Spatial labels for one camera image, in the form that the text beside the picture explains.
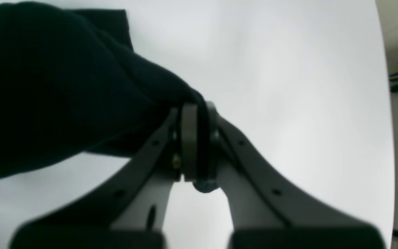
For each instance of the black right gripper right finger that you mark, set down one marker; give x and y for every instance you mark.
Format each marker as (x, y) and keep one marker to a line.
(270, 212)

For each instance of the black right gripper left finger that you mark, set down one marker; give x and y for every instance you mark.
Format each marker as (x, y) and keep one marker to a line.
(126, 211)

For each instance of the black T-shirt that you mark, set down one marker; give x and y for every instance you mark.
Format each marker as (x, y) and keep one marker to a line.
(70, 82)

